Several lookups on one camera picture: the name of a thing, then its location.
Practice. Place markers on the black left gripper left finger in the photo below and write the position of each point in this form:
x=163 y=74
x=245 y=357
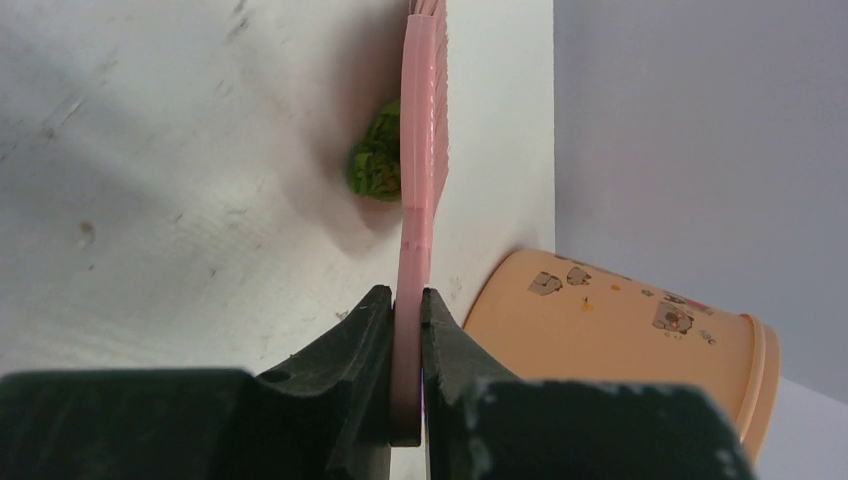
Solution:
x=320 y=414

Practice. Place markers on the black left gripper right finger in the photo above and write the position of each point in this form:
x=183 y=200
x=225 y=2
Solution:
x=483 y=422

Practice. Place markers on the orange plastic bucket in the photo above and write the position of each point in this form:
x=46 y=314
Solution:
x=545 y=316

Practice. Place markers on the green paper scrap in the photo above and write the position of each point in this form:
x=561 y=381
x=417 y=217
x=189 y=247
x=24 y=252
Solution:
x=373 y=169

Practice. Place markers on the pink plastic hand brush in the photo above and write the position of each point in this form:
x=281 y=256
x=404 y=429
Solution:
x=424 y=167

